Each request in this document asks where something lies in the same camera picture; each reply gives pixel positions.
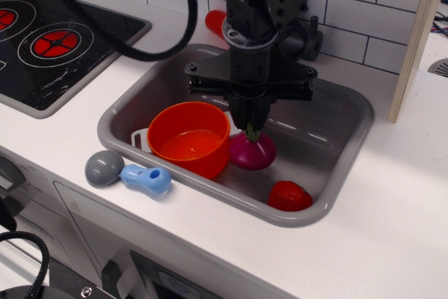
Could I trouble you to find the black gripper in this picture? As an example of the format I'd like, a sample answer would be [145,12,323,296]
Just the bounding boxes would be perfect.
[185,46,317,131]

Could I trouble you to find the purple toy beet green stem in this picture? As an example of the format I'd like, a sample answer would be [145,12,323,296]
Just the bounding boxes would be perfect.
[228,122,277,172]

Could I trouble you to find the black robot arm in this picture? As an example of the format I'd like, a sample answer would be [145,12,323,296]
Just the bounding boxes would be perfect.
[185,0,317,136]

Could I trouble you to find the grey plastic sink basin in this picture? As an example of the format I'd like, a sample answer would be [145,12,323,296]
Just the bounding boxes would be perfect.
[97,44,374,228]

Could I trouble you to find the dark grey toy faucet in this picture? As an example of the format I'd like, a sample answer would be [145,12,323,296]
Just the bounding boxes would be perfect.
[278,15,323,62]

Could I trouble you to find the red toy strawberry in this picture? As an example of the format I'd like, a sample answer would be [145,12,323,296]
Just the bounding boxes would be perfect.
[267,181,314,211]

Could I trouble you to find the red toy sausage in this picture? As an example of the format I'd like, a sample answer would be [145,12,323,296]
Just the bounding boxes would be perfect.
[205,10,229,49]

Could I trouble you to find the grey and blue toy scoop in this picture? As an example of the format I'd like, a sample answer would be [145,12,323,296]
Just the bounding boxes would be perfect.
[84,151,172,198]

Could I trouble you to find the grey round floor vent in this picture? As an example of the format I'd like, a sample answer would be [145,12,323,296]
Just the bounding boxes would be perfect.
[428,58,448,78]

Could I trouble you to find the black toy stove top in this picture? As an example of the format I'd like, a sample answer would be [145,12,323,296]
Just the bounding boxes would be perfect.
[0,0,153,120]

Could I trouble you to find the light wooden side panel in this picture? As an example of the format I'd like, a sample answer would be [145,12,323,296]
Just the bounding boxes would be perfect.
[387,0,440,123]

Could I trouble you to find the grey oven knob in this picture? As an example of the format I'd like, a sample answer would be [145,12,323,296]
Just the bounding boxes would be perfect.
[0,156,26,198]

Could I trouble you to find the orange toy pot white handles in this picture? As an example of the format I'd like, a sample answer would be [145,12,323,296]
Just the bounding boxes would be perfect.
[146,102,230,179]

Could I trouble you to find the black braided cable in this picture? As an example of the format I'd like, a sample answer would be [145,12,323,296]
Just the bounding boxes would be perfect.
[34,0,206,62]

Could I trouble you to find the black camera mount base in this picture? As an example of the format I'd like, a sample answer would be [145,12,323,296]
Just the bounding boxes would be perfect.
[1,258,112,298]

